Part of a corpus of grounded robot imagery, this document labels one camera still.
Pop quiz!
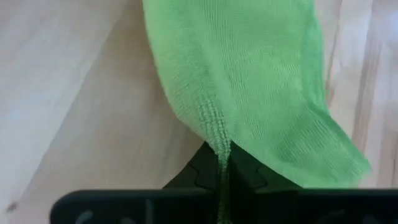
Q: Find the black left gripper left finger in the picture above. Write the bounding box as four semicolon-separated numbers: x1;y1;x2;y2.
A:
49;141;221;224

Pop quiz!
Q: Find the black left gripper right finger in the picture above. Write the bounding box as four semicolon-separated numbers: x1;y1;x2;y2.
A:
229;141;398;224

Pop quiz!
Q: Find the lime green microfiber towel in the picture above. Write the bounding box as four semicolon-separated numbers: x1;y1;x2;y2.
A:
142;0;373;224

